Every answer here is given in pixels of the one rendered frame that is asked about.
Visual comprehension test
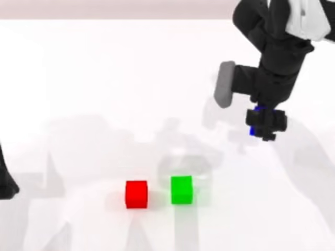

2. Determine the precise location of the blue cube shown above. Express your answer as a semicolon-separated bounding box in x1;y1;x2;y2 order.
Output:
249;104;266;137

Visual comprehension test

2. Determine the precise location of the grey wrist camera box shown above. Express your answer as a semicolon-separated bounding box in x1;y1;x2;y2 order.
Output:
213;61;236;109

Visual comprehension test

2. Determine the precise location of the green cube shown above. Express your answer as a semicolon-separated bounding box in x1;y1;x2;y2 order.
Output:
170;175;194;205

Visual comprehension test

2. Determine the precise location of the red cube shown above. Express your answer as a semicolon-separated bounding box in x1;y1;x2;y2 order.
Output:
125;180;149;210

